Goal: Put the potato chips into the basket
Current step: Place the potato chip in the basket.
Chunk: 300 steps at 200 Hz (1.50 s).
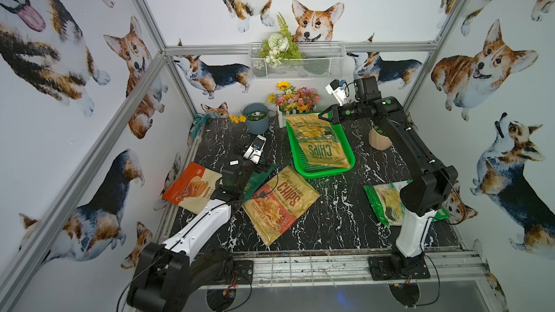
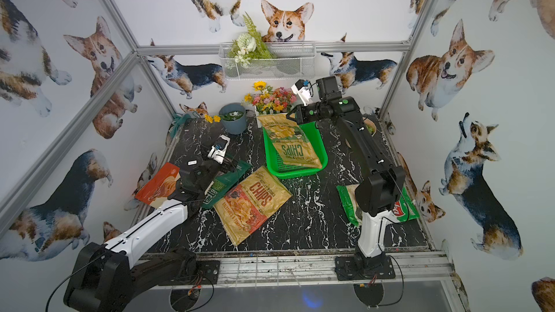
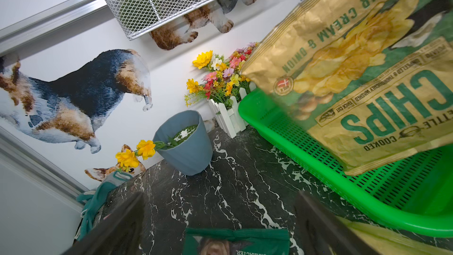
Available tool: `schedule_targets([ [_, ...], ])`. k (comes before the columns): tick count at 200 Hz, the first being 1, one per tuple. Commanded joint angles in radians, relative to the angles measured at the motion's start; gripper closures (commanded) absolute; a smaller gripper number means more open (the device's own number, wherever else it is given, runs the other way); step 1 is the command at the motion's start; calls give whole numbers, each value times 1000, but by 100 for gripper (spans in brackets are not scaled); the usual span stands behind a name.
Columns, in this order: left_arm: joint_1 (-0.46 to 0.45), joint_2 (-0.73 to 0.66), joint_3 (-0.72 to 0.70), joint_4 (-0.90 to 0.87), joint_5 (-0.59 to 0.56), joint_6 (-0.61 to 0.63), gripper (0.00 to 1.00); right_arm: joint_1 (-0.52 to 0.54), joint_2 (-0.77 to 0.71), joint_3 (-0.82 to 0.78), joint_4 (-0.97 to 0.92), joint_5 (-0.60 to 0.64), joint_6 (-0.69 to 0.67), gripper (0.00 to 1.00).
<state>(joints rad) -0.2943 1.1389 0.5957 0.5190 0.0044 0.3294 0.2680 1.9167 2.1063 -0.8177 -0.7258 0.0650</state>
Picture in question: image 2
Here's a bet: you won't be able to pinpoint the red cream cassava chips bag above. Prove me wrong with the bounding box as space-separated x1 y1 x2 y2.
135 163 180 208

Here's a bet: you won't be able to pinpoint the yellow chips bag red label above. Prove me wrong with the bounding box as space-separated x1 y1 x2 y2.
214 167 292 246

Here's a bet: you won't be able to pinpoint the yellow chips bag green label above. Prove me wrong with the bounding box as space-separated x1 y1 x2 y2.
258 114 322 168

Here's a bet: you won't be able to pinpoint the green white Cimba cassava bag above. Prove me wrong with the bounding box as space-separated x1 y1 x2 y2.
336 184 419 227

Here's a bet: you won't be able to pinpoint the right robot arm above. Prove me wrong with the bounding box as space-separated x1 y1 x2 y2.
286 77 406 280

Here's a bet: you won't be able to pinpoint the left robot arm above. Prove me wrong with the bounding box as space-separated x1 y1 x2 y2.
63 154 238 311

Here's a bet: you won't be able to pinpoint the dark green Real chips bag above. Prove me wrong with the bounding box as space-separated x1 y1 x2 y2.
201 160 251 209

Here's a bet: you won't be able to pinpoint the green plastic basket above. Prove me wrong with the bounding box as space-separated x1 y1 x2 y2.
262 120 329 181

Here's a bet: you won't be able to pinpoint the beige pot with green plant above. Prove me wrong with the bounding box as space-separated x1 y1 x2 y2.
364 118 377 136

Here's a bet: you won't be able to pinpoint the grey blue plant pot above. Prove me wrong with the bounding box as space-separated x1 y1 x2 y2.
218 103 247 135

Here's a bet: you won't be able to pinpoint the yellow flowers with teal ribbon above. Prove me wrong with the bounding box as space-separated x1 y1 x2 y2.
166 112 221 142

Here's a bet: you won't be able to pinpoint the flowers in white fence box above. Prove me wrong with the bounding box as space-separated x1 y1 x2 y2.
242 81 297 114

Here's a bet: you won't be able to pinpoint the white flower green fern bouquet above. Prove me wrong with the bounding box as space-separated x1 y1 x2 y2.
226 13 274 68

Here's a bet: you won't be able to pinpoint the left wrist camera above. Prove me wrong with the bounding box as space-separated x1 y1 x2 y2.
208 134 231 164

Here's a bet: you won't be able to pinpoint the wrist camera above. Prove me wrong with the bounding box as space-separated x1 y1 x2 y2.
291 79 312 106
208 134 231 164

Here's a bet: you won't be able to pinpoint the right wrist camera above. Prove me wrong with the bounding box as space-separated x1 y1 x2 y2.
291 79 312 106

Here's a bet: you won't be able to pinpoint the white wire wall basket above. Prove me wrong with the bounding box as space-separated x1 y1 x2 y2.
218 43 317 81

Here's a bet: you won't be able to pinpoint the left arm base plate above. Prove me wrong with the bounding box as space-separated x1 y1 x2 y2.
171 259 221 285

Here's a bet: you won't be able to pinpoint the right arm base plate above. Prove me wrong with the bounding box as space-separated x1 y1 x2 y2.
334 253 396 281

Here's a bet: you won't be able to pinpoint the aluminium front rail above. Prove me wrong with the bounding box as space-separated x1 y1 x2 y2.
208 251 454 288

